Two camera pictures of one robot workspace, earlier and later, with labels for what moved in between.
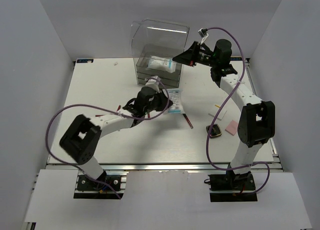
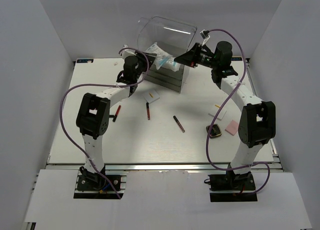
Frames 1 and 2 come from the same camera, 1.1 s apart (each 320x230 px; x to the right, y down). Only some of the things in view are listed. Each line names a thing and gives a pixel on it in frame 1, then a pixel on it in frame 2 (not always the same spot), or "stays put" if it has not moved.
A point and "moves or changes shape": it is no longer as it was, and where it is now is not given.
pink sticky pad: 232,127 stays put
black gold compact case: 215,131 stays put
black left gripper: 163,100 -> 143,59
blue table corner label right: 236,58 stays put
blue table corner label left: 85,60 stays put
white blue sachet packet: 174,95 -> 162,56
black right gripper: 190,57 stays put
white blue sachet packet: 162,63 moves or changes shape
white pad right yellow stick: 214,109 stays put
